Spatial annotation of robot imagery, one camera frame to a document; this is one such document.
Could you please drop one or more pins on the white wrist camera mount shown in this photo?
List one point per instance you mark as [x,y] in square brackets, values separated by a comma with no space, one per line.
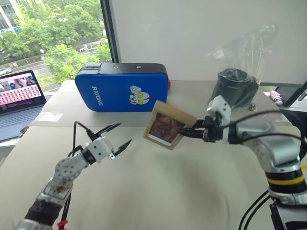
[99,149]
[220,106]

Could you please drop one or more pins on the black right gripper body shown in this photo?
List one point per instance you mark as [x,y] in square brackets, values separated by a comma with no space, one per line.
[212,130]

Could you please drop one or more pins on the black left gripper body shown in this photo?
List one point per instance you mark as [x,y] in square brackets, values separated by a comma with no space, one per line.
[113,151]

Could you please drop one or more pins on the open laptop computer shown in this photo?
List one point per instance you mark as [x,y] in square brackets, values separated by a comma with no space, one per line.
[16,100]

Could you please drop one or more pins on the pink folded item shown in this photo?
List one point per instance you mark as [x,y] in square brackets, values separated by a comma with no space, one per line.
[276,97]

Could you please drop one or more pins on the small metal bolt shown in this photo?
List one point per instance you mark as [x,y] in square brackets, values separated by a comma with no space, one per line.
[251,106]

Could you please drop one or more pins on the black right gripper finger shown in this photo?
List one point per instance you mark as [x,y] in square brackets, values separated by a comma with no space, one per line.
[193,133]
[199,123]

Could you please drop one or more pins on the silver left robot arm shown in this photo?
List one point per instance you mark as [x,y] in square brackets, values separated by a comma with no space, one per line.
[64,171]

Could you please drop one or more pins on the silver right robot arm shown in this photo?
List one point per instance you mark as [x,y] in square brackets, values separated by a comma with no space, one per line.
[275,146]

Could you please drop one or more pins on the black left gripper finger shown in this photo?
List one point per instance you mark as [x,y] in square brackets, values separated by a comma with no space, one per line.
[108,129]
[123,146]

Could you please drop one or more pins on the dark side furniture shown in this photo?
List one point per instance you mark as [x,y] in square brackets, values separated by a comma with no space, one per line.
[293,95]

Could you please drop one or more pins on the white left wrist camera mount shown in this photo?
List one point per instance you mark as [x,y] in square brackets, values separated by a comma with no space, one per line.
[99,149]

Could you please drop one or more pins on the black window frame post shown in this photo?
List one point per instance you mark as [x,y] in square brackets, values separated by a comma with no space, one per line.
[109,28]

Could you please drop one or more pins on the wooden picture frame with photo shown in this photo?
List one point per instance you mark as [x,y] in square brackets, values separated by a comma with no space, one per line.
[184,118]

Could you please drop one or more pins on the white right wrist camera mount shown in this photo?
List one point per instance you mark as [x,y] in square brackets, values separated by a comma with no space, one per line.
[220,106]

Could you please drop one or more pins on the black cylindrical container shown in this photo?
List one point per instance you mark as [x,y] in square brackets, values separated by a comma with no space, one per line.
[233,92]

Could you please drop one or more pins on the blue padded cartoon print case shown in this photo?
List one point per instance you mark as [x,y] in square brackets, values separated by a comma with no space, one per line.
[115,91]

